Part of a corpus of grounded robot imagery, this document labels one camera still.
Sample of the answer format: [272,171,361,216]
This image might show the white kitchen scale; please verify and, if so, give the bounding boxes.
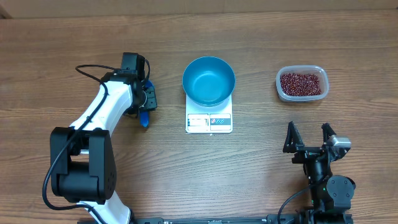
[185,95,233,134]

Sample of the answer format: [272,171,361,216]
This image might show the blue bowl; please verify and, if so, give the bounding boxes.
[182,56,236,107]

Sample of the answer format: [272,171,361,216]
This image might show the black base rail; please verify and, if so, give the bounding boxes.
[77,213,354,224]

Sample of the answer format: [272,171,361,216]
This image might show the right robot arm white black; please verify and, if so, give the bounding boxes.
[277,121,356,224]

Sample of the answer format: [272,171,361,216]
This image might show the red beans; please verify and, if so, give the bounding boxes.
[280,73,322,96]

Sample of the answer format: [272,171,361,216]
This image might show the clear plastic container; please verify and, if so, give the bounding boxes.
[275,65,330,103]

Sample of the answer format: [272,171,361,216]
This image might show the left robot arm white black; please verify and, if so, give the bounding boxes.
[42,52,157,223]

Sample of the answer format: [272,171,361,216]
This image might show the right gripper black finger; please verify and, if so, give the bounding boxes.
[322,123,336,144]
[283,121,304,153]

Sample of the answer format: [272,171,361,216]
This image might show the blue plastic scoop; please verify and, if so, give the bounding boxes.
[139,80,155,128]

